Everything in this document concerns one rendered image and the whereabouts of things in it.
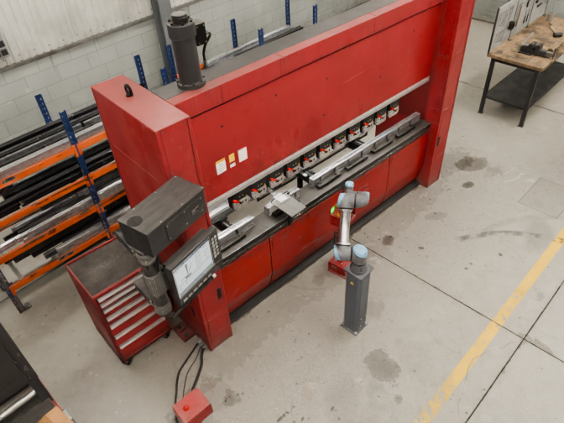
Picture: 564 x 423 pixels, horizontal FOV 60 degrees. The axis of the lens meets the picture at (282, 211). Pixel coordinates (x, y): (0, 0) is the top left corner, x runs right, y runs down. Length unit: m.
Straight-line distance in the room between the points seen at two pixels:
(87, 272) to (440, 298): 3.19
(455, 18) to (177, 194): 3.30
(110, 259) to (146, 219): 1.31
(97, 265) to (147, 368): 1.06
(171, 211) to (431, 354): 2.70
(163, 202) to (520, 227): 4.14
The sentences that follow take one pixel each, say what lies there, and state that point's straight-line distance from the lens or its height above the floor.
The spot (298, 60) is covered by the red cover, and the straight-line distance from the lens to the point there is 3.88.
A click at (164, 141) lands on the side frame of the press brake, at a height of 2.21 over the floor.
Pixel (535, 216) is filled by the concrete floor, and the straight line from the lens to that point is 6.22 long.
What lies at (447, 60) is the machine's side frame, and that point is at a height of 1.63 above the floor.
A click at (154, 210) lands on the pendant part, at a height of 1.95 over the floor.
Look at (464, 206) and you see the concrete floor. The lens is 6.09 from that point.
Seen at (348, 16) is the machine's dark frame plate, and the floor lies 2.30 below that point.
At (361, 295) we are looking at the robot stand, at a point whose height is 0.54.
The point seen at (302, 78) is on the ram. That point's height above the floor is 2.05.
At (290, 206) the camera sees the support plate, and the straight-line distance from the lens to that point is 4.32.
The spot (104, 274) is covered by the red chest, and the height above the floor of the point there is 0.98.
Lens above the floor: 3.83
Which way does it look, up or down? 41 degrees down
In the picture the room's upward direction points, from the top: 4 degrees counter-clockwise
